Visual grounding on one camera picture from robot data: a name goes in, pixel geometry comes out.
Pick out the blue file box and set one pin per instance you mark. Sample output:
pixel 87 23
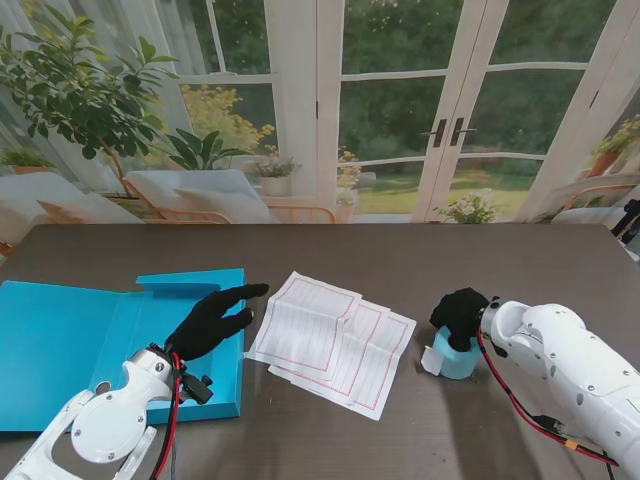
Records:
pixel 50 350

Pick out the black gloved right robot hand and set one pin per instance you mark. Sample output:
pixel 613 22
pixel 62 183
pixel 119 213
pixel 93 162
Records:
pixel 462 312

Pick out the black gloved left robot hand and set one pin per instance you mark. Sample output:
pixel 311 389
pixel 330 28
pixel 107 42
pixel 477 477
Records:
pixel 210 325

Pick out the black stand equipment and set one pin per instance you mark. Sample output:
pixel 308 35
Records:
pixel 629 220

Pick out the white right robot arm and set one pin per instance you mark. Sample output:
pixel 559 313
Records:
pixel 565 350

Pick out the white peeled label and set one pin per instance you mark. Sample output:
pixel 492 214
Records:
pixel 431 360

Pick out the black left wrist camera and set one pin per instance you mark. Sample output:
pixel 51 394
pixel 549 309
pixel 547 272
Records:
pixel 197 390

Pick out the blue label roll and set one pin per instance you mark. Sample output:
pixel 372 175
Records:
pixel 455 367

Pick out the printed garden window backdrop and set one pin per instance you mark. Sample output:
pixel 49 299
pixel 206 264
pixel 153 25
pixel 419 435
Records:
pixel 390 100

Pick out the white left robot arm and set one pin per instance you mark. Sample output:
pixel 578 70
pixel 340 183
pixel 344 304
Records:
pixel 110 415

